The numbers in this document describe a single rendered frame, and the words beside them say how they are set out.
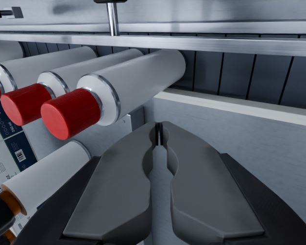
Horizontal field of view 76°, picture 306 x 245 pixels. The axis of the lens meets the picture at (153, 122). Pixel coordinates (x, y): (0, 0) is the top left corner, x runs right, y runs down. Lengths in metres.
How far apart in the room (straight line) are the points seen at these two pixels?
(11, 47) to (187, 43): 0.47
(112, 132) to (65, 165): 0.16
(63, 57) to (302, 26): 0.32
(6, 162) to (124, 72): 0.59
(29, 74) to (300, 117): 0.34
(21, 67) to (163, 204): 0.47
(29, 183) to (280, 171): 0.50
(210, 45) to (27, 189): 0.45
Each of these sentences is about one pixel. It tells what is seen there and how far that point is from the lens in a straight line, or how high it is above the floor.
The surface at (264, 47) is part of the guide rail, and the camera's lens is 0.20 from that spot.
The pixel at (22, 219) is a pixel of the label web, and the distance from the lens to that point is 0.88.
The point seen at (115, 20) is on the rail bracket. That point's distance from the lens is 0.26.
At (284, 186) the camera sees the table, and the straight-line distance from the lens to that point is 0.43.
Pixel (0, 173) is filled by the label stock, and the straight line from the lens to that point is 0.74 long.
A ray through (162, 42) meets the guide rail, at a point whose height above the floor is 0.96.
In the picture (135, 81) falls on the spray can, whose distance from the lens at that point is 0.20.
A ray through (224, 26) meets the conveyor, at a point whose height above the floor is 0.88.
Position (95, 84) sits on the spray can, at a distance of 0.18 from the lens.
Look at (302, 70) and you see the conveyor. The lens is 0.29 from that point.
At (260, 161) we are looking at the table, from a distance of 0.40.
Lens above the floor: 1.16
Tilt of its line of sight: 48 degrees down
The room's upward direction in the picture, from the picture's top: 130 degrees counter-clockwise
